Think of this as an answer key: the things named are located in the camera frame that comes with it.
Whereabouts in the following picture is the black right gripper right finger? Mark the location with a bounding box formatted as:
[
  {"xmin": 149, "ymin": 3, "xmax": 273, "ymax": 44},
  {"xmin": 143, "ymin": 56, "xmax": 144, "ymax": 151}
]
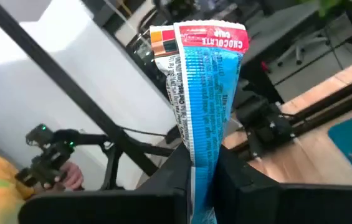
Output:
[{"xmin": 212, "ymin": 145, "xmax": 352, "ymax": 224}]

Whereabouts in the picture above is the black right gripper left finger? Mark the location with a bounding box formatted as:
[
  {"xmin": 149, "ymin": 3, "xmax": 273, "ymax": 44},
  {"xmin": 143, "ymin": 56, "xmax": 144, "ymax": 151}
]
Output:
[{"xmin": 18, "ymin": 142, "xmax": 193, "ymax": 224}]

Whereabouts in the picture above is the blue chocolate chip granola bar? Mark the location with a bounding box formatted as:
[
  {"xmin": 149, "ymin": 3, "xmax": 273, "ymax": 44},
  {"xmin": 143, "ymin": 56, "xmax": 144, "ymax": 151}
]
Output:
[{"xmin": 149, "ymin": 19, "xmax": 250, "ymax": 224}]

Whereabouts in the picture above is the person's hand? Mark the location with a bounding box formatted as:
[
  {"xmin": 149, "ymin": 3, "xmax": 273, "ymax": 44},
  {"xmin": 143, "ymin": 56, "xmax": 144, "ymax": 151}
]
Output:
[{"xmin": 43, "ymin": 161, "xmax": 85, "ymax": 191}]

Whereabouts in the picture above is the white office chair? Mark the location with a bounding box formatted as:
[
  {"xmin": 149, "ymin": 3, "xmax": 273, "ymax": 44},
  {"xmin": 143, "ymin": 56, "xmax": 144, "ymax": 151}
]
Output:
[{"xmin": 275, "ymin": 29, "xmax": 331, "ymax": 67}]

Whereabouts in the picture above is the dark grey desk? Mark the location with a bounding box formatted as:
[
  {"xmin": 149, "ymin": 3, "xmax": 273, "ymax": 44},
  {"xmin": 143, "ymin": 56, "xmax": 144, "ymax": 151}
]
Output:
[{"xmin": 240, "ymin": 2, "xmax": 323, "ymax": 103}]

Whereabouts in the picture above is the black diagonal frame strut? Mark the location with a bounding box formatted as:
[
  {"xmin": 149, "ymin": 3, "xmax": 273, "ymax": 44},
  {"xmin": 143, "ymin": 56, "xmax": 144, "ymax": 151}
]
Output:
[{"xmin": 0, "ymin": 0, "xmax": 161, "ymax": 177}]

